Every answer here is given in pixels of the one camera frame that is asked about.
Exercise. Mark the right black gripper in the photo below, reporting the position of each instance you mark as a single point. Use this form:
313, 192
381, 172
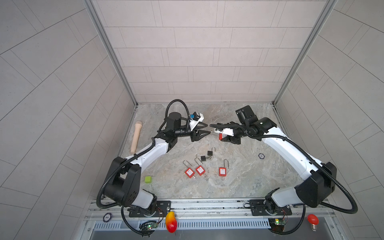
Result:
231, 139

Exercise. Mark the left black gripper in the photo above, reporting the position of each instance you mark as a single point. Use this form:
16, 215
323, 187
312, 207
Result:
194, 138

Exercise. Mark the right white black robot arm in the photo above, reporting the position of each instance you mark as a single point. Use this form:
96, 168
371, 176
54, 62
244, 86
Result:
319, 179

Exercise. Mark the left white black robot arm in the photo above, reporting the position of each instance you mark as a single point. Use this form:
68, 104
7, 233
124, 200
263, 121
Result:
121, 186

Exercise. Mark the small black padlock lower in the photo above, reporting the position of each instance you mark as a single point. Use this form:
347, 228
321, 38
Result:
201, 158

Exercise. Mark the beige toy microphone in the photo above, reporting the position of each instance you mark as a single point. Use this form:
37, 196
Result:
135, 139

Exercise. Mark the green cube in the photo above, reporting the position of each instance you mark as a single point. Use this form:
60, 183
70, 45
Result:
148, 179

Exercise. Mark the yellow red mango toy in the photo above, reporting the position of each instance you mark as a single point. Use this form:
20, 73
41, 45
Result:
171, 222

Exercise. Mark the left circuit board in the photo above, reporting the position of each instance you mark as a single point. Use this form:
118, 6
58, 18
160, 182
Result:
148, 227

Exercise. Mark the circuit board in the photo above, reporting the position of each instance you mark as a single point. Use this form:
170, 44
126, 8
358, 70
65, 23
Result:
148, 227
277, 225

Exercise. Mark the right circuit board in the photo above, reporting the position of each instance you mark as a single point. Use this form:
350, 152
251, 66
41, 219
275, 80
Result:
277, 225

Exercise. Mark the round black badge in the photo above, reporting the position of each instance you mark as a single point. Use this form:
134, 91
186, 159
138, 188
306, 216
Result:
107, 217

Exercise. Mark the red light bulb toy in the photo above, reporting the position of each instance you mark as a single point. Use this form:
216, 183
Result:
313, 221

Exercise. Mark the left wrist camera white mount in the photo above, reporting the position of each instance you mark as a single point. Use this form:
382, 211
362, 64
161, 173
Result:
195, 119

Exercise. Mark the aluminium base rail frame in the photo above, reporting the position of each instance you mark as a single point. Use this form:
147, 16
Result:
213, 219

